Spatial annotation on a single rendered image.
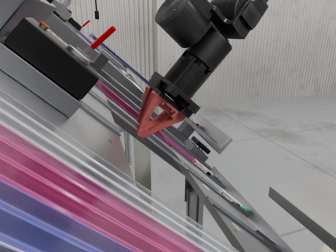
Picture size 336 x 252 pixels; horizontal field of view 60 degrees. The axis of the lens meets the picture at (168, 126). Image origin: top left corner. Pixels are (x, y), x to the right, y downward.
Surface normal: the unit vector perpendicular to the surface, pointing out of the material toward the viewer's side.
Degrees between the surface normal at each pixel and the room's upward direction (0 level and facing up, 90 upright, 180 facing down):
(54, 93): 90
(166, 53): 90
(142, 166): 90
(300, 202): 0
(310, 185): 0
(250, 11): 89
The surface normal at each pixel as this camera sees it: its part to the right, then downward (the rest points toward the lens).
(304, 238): 0.00, -0.94
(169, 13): -0.66, -0.48
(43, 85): 0.28, 0.33
